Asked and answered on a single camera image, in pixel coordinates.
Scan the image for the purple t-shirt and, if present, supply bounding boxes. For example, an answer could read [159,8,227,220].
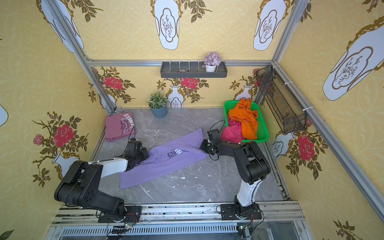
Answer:
[120,128,208,189]

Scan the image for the magenta t-shirt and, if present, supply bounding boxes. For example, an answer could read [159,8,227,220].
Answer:
[222,118,245,144]

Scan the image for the purple flower white pot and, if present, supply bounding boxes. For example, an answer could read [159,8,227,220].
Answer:
[204,52,222,73]

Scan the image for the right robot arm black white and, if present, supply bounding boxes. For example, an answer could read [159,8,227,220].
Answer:
[200,129,271,221]

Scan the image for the green plastic basket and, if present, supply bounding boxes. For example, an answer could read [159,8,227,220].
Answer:
[224,101,269,143]

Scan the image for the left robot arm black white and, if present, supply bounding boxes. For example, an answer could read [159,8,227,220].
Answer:
[54,138,149,225]

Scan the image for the orange t-shirt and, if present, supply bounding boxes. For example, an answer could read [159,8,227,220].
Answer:
[229,98,259,140]

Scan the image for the green plant blue pot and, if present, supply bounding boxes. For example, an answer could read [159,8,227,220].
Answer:
[148,91,168,119]

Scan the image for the grey wall shelf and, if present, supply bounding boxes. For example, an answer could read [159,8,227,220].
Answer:
[160,61,228,79]

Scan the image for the black wire mesh basket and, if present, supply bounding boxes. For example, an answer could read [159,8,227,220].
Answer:
[255,67,307,134]

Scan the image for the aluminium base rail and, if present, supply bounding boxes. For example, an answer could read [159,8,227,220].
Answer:
[46,201,313,240]

